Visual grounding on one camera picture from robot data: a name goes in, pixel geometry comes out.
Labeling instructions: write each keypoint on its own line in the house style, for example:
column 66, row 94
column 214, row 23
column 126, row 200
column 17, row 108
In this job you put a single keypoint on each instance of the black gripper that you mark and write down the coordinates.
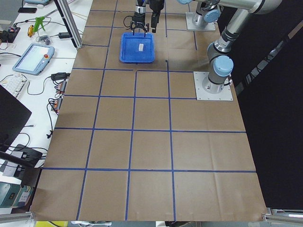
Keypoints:
column 155, row 5
column 139, row 19

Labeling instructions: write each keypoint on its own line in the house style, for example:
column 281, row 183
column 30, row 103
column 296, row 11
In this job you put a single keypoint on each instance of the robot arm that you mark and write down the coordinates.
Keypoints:
column 206, row 13
column 221, row 65

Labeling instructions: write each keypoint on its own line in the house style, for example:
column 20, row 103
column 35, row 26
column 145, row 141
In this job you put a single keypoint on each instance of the blue plastic tray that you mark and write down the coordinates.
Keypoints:
column 129, row 52

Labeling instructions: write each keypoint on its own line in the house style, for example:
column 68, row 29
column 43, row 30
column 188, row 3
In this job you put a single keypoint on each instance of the black power adapter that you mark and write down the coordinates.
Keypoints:
column 64, row 35

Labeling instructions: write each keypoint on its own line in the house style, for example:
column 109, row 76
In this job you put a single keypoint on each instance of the reacher grabber tool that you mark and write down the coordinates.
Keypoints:
column 35, row 28

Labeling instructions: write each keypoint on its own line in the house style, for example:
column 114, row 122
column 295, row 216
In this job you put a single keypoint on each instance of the teach pendant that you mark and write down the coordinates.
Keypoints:
column 34, row 59

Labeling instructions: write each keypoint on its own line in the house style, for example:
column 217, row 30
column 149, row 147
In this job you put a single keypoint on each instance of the brown paper table cover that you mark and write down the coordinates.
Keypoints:
column 132, row 142

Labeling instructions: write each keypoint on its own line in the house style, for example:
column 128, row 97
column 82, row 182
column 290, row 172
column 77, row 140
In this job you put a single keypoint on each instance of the white keyboard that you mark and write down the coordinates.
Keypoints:
column 15, row 84

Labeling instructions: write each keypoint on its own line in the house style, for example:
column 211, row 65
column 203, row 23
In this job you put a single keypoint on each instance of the black monitor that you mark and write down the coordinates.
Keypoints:
column 13, row 117

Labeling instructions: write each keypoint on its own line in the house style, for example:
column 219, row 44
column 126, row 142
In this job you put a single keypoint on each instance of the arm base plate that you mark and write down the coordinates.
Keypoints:
column 207, row 91
column 196, row 22

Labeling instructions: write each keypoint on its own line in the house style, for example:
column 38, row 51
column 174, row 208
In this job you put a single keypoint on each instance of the aluminium frame post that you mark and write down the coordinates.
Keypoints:
column 68, row 20

